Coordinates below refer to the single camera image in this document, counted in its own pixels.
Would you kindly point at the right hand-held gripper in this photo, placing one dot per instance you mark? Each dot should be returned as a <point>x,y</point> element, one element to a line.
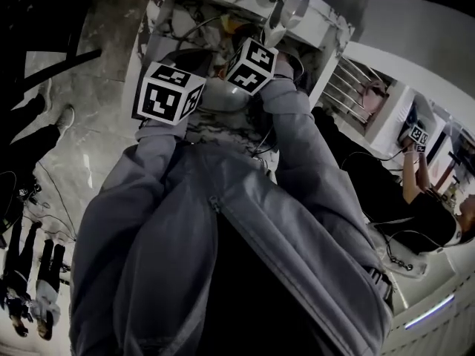
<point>252,65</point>

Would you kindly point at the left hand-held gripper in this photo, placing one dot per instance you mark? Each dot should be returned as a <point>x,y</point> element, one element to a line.
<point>159,98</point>

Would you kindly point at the person's right forearm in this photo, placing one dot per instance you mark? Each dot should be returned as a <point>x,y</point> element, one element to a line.
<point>297,135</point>

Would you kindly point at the person's left forearm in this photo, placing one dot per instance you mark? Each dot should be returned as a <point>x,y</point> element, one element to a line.
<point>148,154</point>

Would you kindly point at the chrome faucet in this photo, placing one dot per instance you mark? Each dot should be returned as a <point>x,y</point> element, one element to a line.
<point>285,13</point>

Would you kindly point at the marble sink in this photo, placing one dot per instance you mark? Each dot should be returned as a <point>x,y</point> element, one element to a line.
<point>222,135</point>

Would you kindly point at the pink plastic basin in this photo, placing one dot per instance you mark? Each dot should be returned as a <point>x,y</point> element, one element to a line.
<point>374,98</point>

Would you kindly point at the black metal work table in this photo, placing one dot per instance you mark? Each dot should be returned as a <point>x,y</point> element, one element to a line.
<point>37,20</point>

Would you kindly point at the person's grey jacket torso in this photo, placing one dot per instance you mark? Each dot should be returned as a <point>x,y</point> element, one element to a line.
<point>178,273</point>

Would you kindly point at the blue oval basin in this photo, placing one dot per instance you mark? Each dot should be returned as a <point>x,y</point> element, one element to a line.
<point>413,116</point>

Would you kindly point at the white light strip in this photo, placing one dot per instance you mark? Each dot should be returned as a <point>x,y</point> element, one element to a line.
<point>430,312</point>

